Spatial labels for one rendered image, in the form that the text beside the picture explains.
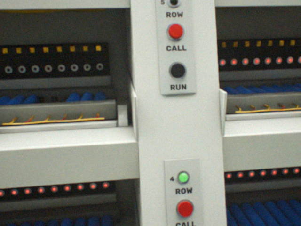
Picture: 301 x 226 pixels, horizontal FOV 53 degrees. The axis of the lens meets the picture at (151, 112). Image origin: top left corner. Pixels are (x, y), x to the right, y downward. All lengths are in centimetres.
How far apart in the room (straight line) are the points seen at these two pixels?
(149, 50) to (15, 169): 19
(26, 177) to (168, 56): 20
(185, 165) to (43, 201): 27
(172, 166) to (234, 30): 33
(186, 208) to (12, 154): 19
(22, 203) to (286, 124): 41
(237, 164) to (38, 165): 22
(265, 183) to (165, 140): 28
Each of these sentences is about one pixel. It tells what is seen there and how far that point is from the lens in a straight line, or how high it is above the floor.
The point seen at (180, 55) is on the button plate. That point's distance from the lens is 34.
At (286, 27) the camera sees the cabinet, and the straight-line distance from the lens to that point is 63.
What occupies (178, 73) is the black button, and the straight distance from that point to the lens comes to 33.
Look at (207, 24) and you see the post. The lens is 36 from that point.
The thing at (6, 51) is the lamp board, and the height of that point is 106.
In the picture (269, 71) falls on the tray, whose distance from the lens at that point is 57.
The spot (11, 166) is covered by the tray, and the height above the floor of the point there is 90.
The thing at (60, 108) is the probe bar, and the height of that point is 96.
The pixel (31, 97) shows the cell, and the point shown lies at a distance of 48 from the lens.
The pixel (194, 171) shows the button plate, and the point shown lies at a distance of 34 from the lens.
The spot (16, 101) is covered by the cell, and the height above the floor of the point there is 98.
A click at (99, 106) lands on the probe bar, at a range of 39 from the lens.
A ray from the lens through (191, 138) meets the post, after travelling 34.
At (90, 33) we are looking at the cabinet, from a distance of 55.
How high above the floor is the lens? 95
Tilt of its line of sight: 1 degrees up
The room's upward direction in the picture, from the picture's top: 3 degrees counter-clockwise
